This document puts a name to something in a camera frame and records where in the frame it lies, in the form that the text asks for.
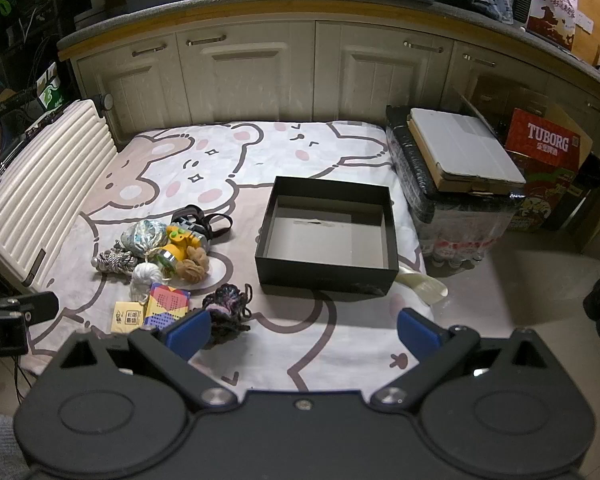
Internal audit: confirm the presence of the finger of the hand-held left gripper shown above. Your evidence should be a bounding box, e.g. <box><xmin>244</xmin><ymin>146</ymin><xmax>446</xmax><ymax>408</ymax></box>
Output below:
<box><xmin>0</xmin><ymin>291</ymin><xmax>59</xmax><ymax>325</ymax></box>

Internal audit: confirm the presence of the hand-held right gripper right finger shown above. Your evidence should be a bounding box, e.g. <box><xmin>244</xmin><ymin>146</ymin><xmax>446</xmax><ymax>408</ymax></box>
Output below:
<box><xmin>370</xmin><ymin>308</ymin><xmax>556</xmax><ymax>407</ymax></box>

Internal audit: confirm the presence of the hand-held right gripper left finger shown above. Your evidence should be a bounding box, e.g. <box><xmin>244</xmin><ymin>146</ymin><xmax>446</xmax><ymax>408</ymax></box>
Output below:
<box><xmin>55</xmin><ymin>309</ymin><xmax>235</xmax><ymax>409</ymax></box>

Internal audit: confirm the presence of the colourful patterned small box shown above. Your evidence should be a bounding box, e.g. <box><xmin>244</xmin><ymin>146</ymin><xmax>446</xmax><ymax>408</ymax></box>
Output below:
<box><xmin>142</xmin><ymin>282</ymin><xmax>191</xmax><ymax>328</ymax></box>

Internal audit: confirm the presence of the white yarn ball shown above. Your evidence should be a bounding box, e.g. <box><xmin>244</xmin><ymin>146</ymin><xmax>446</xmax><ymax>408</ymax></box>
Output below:
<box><xmin>130</xmin><ymin>262</ymin><xmax>167</xmax><ymax>303</ymax></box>

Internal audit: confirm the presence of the yellow headlamp with black strap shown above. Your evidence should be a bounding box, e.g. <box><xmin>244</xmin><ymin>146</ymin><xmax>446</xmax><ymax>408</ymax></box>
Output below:
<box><xmin>156</xmin><ymin>205</ymin><xmax>234</xmax><ymax>273</ymax></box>

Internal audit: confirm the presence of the blue floral brocade pouch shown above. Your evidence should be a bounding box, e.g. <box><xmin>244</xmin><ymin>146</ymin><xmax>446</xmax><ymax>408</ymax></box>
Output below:
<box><xmin>120</xmin><ymin>220</ymin><xmax>171</xmax><ymax>261</ymax></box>

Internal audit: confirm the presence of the black box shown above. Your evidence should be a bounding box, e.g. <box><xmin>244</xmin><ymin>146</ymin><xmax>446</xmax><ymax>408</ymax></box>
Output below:
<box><xmin>255</xmin><ymin>176</ymin><xmax>400</xmax><ymax>297</ymax></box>

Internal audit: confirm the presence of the white shoehorn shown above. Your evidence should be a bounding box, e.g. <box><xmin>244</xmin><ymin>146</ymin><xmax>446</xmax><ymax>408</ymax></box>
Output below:
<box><xmin>397</xmin><ymin>265</ymin><xmax>448</xmax><ymax>306</ymax></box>

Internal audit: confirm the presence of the dark purple scrunchie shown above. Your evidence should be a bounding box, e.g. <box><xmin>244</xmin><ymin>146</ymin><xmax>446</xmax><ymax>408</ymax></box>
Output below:
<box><xmin>201</xmin><ymin>282</ymin><xmax>253</xmax><ymax>346</ymax></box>

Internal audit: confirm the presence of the yellow card box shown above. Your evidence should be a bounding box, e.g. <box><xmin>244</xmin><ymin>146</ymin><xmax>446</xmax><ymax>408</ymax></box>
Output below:
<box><xmin>111</xmin><ymin>301</ymin><xmax>151</xmax><ymax>335</ymax></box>

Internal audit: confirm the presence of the brown scrunchie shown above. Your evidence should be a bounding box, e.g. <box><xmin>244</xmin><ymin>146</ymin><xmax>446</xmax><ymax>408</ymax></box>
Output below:
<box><xmin>172</xmin><ymin>246</ymin><xmax>210</xmax><ymax>283</ymax></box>

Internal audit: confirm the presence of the zebra striped scrunchie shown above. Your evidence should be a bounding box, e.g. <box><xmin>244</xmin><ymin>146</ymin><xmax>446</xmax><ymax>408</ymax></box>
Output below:
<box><xmin>92</xmin><ymin>246</ymin><xmax>141</xmax><ymax>275</ymax></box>

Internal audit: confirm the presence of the black wrapped bottle pack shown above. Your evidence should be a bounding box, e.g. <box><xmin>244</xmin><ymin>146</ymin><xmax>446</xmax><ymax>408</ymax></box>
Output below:
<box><xmin>385</xmin><ymin>105</ymin><xmax>526</xmax><ymax>266</ymax></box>

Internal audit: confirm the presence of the white ribbed suitcase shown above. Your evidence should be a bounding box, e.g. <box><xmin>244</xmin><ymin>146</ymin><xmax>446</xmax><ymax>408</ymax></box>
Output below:
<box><xmin>0</xmin><ymin>94</ymin><xmax>118</xmax><ymax>297</ymax></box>

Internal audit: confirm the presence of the white flat box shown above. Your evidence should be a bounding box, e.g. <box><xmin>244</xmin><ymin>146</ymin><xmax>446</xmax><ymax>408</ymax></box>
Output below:
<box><xmin>407</xmin><ymin>107</ymin><xmax>527</xmax><ymax>184</ymax></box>

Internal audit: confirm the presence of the bear printed blanket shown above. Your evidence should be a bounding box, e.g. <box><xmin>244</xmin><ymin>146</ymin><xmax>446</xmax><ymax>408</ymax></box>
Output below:
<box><xmin>27</xmin><ymin>120</ymin><xmax>448</xmax><ymax>396</ymax></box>

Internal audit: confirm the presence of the black bin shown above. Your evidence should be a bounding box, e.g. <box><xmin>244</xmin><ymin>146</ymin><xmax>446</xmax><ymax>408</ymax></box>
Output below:
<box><xmin>545</xmin><ymin>152</ymin><xmax>600</xmax><ymax>253</ymax></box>

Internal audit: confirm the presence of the green and white box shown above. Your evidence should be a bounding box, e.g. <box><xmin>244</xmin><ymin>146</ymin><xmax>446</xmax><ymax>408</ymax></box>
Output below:
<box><xmin>35</xmin><ymin>62</ymin><xmax>66</xmax><ymax>111</ymax></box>

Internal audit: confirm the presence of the red beer carton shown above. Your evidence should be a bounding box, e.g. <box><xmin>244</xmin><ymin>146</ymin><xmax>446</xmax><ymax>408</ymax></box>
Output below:
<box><xmin>505</xmin><ymin>107</ymin><xmax>583</xmax><ymax>233</ymax></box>

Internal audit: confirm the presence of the open brown cardboard box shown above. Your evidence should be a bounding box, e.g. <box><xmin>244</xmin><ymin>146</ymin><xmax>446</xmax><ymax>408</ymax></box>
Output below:
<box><xmin>455</xmin><ymin>85</ymin><xmax>595</xmax><ymax>171</ymax></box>

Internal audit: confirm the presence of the cream cabinet with countertop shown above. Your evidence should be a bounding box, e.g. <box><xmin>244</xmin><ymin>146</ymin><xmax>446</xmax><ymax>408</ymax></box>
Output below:
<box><xmin>57</xmin><ymin>0</ymin><xmax>600</xmax><ymax>241</ymax></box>

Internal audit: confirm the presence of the white small appliance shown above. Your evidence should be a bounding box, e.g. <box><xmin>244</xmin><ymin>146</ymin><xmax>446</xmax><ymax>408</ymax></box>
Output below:
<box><xmin>75</xmin><ymin>0</ymin><xmax>106</xmax><ymax>28</ymax></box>

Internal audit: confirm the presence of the red and white bag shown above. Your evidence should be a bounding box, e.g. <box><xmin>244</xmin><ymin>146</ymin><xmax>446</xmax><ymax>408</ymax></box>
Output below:
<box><xmin>527</xmin><ymin>0</ymin><xmax>581</xmax><ymax>51</ymax></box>

